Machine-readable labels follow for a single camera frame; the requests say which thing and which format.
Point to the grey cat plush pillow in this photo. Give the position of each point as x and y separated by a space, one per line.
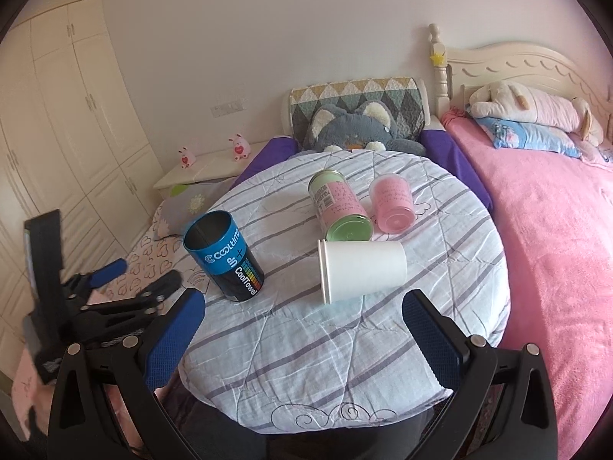
371 127

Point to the blue cartoon pillow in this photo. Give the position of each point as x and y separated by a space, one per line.
527 136

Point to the pink green labelled can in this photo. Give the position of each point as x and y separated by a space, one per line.
340 213

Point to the wall switch panel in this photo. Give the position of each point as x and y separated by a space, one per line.
228 108

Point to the grey floral pillow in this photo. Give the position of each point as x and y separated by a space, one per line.
178 211

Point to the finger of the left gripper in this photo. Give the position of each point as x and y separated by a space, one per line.
142 304
99 278

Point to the cream wooden headboard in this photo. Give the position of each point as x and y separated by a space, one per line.
459 72

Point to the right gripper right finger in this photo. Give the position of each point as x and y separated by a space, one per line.
524 423

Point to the small pink bunny toy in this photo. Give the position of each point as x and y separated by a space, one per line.
187 158

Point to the triangle pattern headboard cushion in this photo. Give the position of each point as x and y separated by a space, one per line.
406 98

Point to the pink plastic cup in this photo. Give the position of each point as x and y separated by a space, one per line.
392 204

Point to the white nightstand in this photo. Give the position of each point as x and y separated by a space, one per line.
208 167

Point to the cream white wardrobe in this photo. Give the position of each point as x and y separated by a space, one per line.
71 141

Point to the blue black CoolTowel can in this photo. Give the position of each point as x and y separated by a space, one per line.
217 245

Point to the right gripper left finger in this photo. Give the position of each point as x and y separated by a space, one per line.
82 422

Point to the striped white quilt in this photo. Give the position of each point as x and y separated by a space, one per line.
323 345

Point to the large pink bunny toy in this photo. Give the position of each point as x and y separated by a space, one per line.
241 147

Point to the purple blanket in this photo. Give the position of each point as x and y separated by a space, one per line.
440 148

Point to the heart pattern bed sheet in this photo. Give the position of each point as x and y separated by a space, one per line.
150 259

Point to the white pink plush toy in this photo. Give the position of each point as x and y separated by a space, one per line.
511 100

